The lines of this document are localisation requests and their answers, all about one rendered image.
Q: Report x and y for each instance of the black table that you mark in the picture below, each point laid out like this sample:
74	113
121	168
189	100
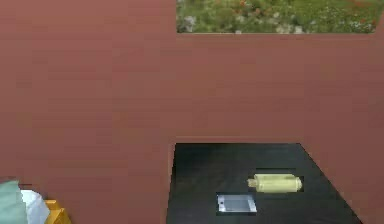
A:
206	173

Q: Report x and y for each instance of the silver flat phone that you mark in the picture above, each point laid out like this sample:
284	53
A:
236	203

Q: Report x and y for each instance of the pale yellow lying bottle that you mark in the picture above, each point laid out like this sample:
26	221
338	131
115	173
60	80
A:
275	183

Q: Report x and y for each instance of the window with garden view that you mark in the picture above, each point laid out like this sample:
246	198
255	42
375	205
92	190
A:
276	16

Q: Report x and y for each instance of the white pillow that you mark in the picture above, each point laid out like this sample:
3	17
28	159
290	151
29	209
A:
35	206

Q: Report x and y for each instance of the pale green pillow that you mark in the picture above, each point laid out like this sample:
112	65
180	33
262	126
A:
11	203

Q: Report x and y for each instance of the yellow wooden bed frame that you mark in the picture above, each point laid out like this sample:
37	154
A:
58	213

